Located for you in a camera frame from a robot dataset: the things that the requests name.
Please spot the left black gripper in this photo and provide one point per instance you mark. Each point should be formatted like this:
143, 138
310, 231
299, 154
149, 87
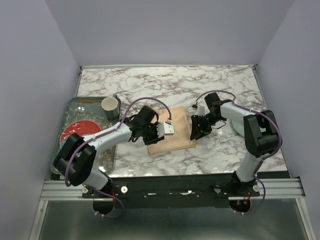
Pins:
155, 139

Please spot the grey-green ceramic mug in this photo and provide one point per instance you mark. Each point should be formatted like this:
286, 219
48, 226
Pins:
111, 106

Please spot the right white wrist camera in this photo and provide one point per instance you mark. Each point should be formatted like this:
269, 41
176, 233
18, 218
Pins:
200, 110

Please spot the floral teal serving tray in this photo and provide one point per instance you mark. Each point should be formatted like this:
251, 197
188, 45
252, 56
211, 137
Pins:
71, 115

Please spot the mint green floral plate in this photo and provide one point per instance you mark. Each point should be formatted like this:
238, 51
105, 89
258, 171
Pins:
239, 128

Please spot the silver metal spoon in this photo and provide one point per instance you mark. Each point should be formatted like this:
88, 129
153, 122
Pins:
83, 110

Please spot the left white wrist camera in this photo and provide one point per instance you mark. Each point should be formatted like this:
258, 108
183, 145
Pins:
165, 128

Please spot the peach cloth napkin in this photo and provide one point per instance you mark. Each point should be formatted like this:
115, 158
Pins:
181, 138

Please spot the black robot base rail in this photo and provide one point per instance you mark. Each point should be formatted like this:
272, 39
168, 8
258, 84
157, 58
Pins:
178, 191

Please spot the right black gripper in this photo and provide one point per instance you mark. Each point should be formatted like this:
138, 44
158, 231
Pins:
196, 132

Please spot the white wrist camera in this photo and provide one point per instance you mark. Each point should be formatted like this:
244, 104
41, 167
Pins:
165, 128
200, 110

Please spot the red and teal plate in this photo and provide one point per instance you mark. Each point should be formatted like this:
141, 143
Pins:
80, 127

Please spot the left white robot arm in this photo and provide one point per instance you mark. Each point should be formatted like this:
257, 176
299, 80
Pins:
77, 158

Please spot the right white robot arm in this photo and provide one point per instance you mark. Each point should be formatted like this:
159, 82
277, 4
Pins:
262, 136

